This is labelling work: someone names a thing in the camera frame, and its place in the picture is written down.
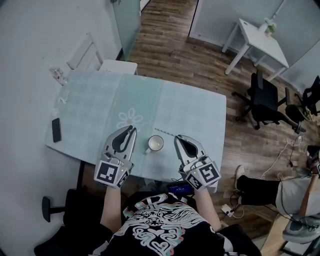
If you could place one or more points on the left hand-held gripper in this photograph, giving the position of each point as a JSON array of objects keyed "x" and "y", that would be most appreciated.
[{"x": 107, "y": 172}]

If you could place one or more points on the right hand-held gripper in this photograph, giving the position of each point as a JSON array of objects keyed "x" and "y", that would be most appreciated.
[{"x": 207, "y": 175}]

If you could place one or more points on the striped paper straw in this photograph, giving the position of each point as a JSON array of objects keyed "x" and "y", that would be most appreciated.
[{"x": 165, "y": 132}]

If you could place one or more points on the white cup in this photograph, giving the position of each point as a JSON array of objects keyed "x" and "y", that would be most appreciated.
[{"x": 155, "y": 143}]

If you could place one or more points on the person's right forearm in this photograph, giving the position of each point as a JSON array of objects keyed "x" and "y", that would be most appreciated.
[{"x": 206, "y": 210}]

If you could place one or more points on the person's left forearm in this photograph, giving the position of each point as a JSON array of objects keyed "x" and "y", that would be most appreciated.
[{"x": 111, "y": 210}]

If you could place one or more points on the small black screen device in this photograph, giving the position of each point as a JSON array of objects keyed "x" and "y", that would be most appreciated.
[{"x": 180, "y": 189}]

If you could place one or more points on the light blue floral tablecloth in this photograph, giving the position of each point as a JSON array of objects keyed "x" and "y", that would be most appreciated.
[{"x": 175, "y": 105}]

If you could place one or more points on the black table leg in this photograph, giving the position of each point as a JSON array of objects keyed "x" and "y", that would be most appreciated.
[{"x": 80, "y": 175}]

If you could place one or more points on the black smartphone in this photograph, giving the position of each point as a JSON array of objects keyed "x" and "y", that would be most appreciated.
[{"x": 56, "y": 130}]

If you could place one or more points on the white power strip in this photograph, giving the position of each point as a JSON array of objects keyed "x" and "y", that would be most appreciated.
[{"x": 227, "y": 209}]

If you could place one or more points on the white chair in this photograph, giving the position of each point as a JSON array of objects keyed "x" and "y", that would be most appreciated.
[{"x": 117, "y": 66}]

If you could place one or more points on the black printed t-shirt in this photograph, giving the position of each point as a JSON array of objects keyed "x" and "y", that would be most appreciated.
[{"x": 160, "y": 225}]

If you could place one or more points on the black office chair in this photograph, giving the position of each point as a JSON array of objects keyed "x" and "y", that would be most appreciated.
[
  {"x": 312, "y": 97},
  {"x": 266, "y": 100}
]

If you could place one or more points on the black chair with armrest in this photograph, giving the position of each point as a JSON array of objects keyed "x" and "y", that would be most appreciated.
[{"x": 72, "y": 225}]

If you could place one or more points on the frosted glass partition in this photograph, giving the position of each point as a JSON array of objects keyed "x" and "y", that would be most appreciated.
[{"x": 127, "y": 25}]

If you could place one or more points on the white side table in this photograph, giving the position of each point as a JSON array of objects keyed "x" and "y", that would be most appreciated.
[{"x": 265, "y": 42}]

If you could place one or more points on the small potted plant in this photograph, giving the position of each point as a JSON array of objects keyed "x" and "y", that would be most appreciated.
[{"x": 270, "y": 28}]

